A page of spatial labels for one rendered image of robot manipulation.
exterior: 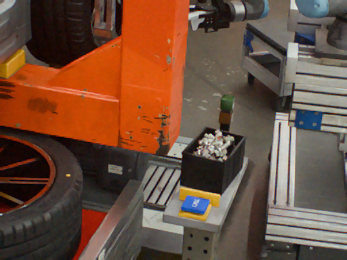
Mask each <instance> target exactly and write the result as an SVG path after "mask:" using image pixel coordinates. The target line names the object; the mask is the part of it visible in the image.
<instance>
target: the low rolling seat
mask: <svg viewBox="0 0 347 260"><path fill-rule="evenodd" d="M287 23H288V18H280V19H272V20H258V21H251V22H247V27H246V29H245V32H244V38H243V50H242V58H241V64H240V66H242V67H243V68H244V69H246V70H247V71H248V78H247V79H248V83H251V84H253V83H254V81H255V78H257V79H259V80H260V81H261V82H263V84H265V85H266V86H267V87H269V88H270V89H272V90H273V91H274V92H275V93H277V98H276V100H275V102H274V110H275V111H277V112H280V111H282V109H283V108H284V105H285V100H286V98H287V95H291V90H292V85H293V83H289V82H285V81H284V78H285V76H284V74H285V61H286V53H287V46H288V43H293V40H294V35H295V32H289V31H287ZM251 40H252V41H255V42H256V43H257V44H258V45H260V46H261V47H263V48H264V49H265V50H267V52H262V53H253V47H252V46H251ZM250 50H251V53H250Z"/></svg>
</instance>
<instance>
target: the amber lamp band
mask: <svg viewBox="0 0 347 260"><path fill-rule="evenodd" d="M221 111H222V110H221ZM221 111H220V114H219V121H218V122H219V124H223V125H230V124H231V122H232V118H233V110H232V111H231V113H230V114H227V113H223V112H221Z"/></svg>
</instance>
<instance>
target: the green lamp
mask: <svg viewBox="0 0 347 260"><path fill-rule="evenodd" d="M234 98H235V96H234V95H228V94H223V95H222V97H221V100H220V110H227V111H232V109H233V108H234Z"/></svg>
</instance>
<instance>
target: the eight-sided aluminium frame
mask: <svg viewBox="0 0 347 260"><path fill-rule="evenodd" d="M94 7H95V25H94V36H95V39H96V40H97V42H98V43H99V45H100V47H101V46H103V45H105V44H107V43H109V42H111V41H112V40H114V39H116V38H118V36H117V34H116V30H115V11H116V0H107V13H106V22H104V0H94Z"/></svg>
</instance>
